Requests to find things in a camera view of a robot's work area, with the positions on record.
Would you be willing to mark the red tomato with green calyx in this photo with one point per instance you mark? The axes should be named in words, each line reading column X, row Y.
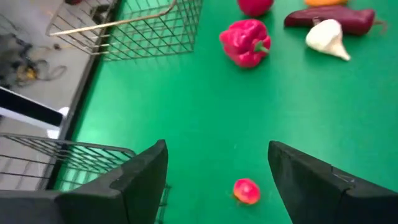
column 255, row 6

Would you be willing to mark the red bell pepper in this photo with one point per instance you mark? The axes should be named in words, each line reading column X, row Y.
column 242, row 40

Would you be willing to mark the purple sweet potato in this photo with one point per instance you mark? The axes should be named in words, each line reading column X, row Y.
column 354, row 18

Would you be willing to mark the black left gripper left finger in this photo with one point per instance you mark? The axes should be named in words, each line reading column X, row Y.
column 136, row 186

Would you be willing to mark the small red strawberry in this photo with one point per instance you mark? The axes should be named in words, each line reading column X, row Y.
column 246, row 191

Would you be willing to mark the yellow-orange round fruit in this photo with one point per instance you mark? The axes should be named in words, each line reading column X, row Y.
column 325, row 2

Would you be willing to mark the black white-edged board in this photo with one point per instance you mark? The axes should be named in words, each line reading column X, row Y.
column 28, row 109

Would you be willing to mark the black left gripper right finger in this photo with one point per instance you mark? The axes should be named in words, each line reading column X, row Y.
column 311, row 193

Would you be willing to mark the white garlic bulb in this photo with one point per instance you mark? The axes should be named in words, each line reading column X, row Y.
column 325, row 37

